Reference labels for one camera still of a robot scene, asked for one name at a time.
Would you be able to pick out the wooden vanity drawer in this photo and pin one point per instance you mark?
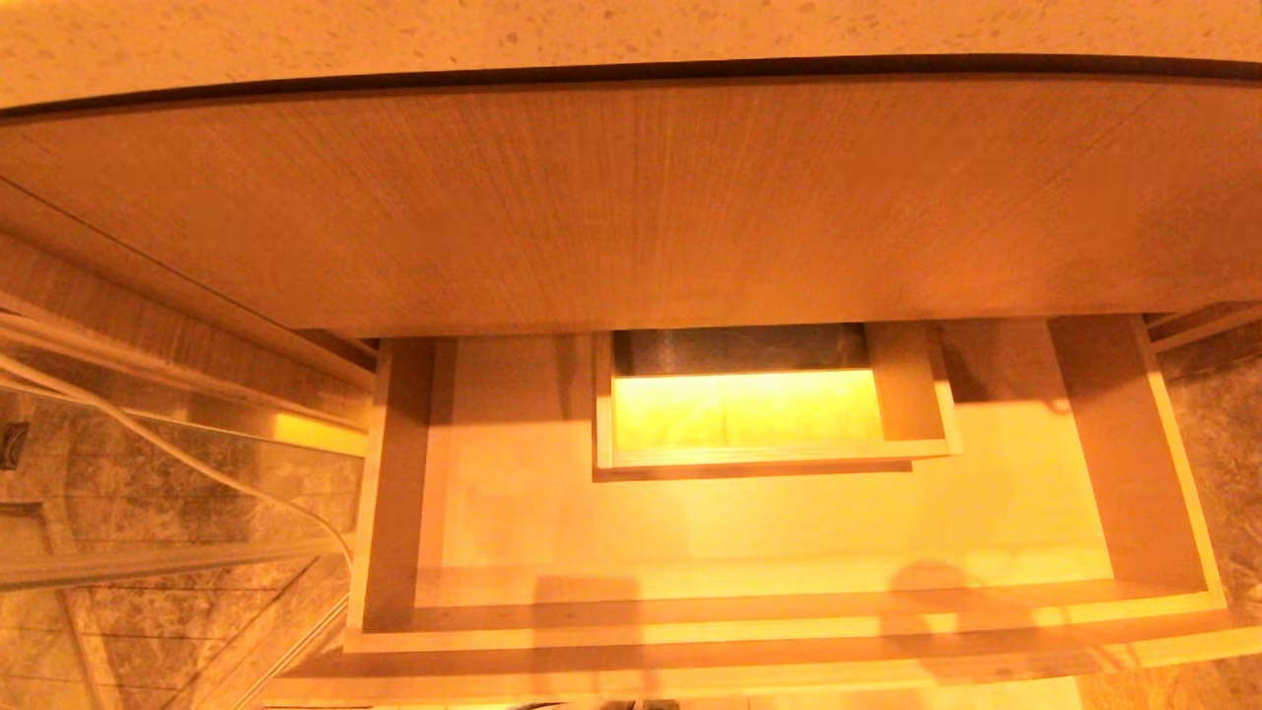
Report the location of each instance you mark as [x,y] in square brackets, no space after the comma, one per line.
[690,532]

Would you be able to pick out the wooden drawer pipe cutout box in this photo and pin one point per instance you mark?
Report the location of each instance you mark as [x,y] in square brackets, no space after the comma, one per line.
[912,394]

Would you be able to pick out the wooden vanity cabinet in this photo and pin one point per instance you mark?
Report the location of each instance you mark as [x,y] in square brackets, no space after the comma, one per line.
[592,197]

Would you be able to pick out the speckled stone countertop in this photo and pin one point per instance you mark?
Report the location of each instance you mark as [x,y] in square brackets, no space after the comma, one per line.
[592,30]

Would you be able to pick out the glass shower partition metal frame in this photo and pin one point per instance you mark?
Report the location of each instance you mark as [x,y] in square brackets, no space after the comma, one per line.
[148,564]

